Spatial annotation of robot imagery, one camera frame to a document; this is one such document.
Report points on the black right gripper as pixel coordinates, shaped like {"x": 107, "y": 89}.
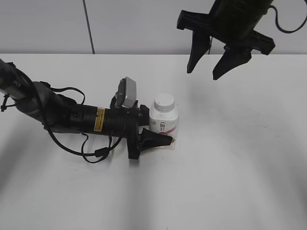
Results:
{"x": 232, "y": 24}

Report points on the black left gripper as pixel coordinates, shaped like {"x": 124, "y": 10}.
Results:
{"x": 125, "y": 122}

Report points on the white yili yogurt bottle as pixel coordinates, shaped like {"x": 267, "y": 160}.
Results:
{"x": 165, "y": 123}

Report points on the white screw cap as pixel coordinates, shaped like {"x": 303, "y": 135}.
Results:
{"x": 164, "y": 102}

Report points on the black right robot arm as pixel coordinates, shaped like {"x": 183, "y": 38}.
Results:
{"x": 232, "y": 22}

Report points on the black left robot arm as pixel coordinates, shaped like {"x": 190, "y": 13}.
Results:
{"x": 56, "y": 112}

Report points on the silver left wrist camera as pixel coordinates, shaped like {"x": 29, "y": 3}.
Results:
{"x": 126, "y": 94}

